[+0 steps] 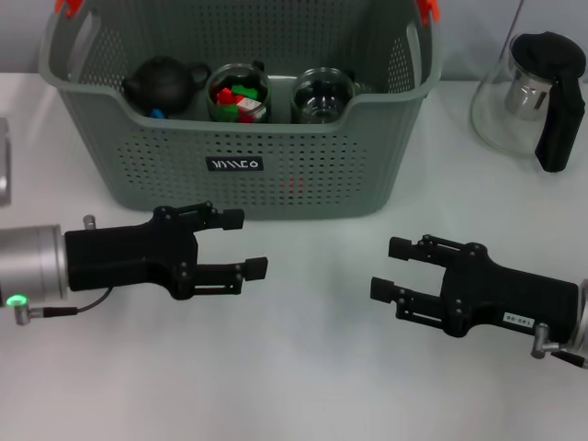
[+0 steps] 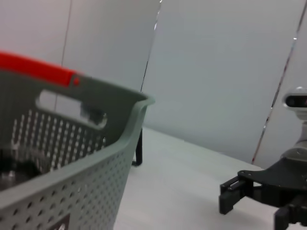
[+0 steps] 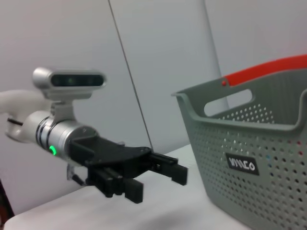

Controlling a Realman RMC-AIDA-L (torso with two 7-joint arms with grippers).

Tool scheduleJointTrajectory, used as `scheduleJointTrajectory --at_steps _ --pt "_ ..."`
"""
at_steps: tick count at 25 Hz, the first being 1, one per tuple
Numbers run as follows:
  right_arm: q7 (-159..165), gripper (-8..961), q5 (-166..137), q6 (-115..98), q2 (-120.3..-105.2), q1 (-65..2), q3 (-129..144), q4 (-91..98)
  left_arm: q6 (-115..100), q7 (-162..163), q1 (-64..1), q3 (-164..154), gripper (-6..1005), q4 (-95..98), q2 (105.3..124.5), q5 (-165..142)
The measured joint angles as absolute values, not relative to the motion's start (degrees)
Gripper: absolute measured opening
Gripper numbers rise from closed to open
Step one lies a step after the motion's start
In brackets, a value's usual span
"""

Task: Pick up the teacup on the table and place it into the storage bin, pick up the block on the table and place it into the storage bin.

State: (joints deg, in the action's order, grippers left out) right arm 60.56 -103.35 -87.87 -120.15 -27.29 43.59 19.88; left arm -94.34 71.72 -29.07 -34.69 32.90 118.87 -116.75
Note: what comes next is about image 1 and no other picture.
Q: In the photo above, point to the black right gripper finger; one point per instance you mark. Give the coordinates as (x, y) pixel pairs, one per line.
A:
(382, 289)
(399, 248)

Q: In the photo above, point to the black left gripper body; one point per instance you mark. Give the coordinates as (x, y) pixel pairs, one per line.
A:
(119, 257)

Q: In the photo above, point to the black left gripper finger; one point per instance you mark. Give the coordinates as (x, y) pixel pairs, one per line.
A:
(232, 219)
(255, 268)

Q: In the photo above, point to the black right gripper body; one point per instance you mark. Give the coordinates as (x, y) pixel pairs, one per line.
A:
(505, 294)

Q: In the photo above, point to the green toy brick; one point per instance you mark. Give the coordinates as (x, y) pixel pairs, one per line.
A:
(225, 112)
(243, 89)

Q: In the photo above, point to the white toy brick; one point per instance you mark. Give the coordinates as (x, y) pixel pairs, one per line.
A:
(250, 105)

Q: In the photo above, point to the small red toy brick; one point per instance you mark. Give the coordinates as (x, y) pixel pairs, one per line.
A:
(225, 95)

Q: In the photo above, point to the blue toy brick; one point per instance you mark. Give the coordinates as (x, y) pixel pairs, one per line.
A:
(157, 113)

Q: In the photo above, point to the glass teacup with black base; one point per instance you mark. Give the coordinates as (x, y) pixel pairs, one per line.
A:
(216, 75)
(321, 101)

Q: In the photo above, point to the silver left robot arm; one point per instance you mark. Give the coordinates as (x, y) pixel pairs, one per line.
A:
(27, 266)

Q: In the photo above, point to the grey-green perforated storage bin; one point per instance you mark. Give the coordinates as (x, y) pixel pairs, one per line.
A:
(321, 156)

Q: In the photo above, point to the silver left wrist stub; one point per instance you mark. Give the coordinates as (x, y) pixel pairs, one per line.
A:
(88, 222)

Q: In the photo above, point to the black clay teapot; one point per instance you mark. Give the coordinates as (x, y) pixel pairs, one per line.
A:
(161, 85)

